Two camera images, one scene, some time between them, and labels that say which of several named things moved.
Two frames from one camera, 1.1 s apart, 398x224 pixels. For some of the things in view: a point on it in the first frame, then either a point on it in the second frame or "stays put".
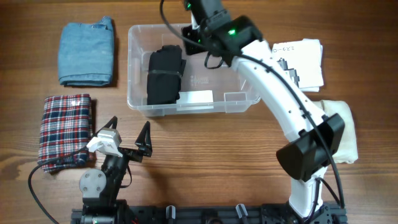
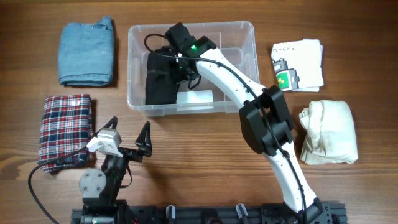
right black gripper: x=192 y=48 -> x=175 y=75
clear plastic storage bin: x=164 y=80 stays put
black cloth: x=166 y=67 stays put
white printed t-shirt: x=303 y=61 stays put
